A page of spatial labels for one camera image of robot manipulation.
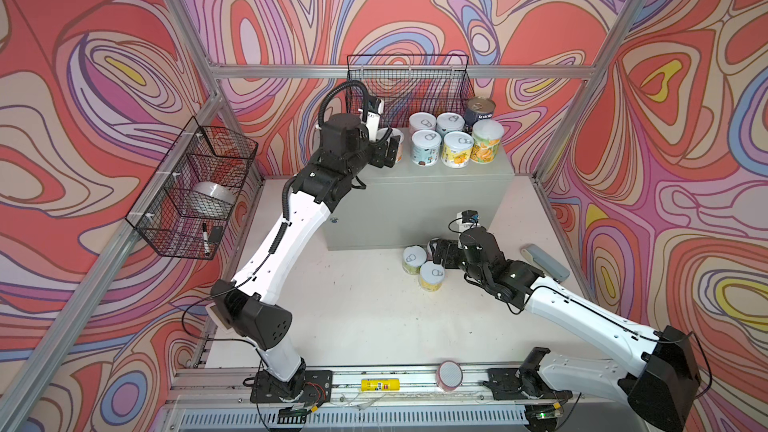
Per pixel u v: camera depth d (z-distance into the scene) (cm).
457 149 72
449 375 70
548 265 90
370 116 57
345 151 51
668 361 41
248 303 41
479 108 74
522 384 68
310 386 73
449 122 78
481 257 58
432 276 87
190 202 71
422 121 78
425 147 72
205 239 72
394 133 74
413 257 91
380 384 72
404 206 84
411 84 96
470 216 69
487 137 70
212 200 70
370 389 72
